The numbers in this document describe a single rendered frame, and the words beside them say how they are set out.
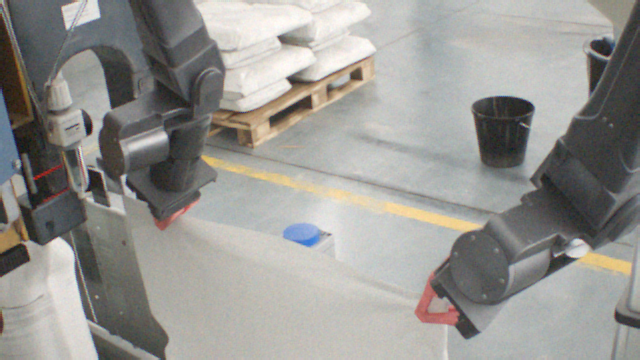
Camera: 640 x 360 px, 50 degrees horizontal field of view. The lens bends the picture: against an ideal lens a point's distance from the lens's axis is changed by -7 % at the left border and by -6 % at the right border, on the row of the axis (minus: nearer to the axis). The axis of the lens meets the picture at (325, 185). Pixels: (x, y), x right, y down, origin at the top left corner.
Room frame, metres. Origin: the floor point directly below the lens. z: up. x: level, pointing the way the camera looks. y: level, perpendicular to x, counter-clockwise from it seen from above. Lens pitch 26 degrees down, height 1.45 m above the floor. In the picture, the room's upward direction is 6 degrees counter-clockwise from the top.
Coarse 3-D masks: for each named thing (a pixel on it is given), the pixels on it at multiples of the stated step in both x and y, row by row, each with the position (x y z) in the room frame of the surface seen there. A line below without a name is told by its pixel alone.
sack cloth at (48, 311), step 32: (32, 256) 1.01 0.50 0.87; (64, 256) 1.06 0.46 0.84; (0, 288) 1.00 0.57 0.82; (32, 288) 1.01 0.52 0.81; (64, 288) 1.06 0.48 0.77; (32, 320) 1.01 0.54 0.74; (64, 320) 1.05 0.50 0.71; (0, 352) 1.01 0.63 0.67; (32, 352) 1.00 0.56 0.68; (64, 352) 1.04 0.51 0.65; (96, 352) 1.14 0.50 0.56
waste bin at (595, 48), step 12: (600, 36) 2.74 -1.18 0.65; (612, 36) 2.77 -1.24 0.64; (588, 48) 2.58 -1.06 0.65; (600, 48) 2.73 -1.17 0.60; (612, 48) 2.76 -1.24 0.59; (588, 60) 2.58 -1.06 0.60; (600, 60) 2.45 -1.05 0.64; (588, 72) 2.58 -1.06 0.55; (600, 72) 2.48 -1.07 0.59; (588, 96) 2.60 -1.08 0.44
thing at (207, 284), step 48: (144, 240) 0.86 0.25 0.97; (192, 240) 0.79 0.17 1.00; (240, 240) 0.76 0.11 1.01; (288, 240) 0.72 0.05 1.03; (144, 288) 0.88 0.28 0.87; (192, 288) 0.81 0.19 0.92; (240, 288) 0.73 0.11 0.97; (288, 288) 0.68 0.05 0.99; (336, 288) 0.65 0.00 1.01; (384, 288) 0.62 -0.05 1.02; (192, 336) 0.82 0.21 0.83; (240, 336) 0.74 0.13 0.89; (288, 336) 0.68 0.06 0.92; (336, 336) 0.65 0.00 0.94; (384, 336) 0.62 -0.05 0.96; (432, 336) 0.58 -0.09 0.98
